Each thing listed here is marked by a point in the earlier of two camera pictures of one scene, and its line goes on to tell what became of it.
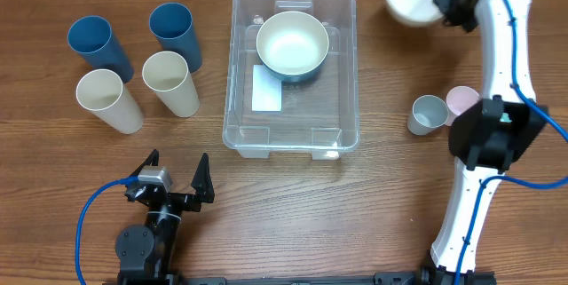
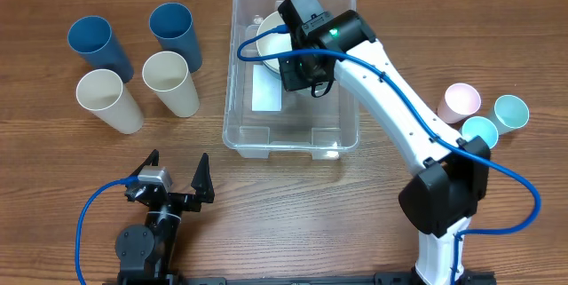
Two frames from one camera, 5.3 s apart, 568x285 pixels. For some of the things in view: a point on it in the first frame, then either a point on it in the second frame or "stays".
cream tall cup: x=168 y=73 stays
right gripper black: x=446 y=1 → x=297 y=78
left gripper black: x=202 y=186 stays
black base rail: x=444 y=280 stays
